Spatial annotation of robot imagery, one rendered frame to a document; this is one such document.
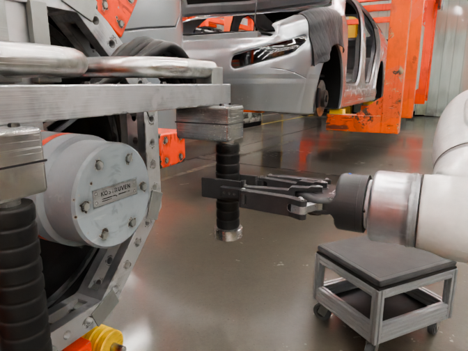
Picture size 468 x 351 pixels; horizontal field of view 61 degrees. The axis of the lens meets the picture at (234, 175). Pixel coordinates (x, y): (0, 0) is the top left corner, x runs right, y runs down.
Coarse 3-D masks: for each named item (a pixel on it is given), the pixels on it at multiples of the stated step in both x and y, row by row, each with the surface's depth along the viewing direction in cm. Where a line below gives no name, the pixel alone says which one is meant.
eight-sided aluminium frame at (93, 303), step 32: (64, 0) 54; (64, 32) 61; (96, 32) 60; (128, 128) 74; (160, 192) 78; (96, 256) 73; (128, 256) 72; (96, 288) 70; (64, 320) 61; (96, 320) 66
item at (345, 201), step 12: (348, 180) 49; (360, 180) 49; (300, 192) 52; (312, 192) 52; (324, 192) 52; (336, 192) 49; (348, 192) 48; (360, 192) 48; (324, 204) 49; (336, 204) 48; (348, 204) 48; (360, 204) 47; (336, 216) 49; (348, 216) 48; (360, 216) 47; (348, 228) 50; (360, 228) 49
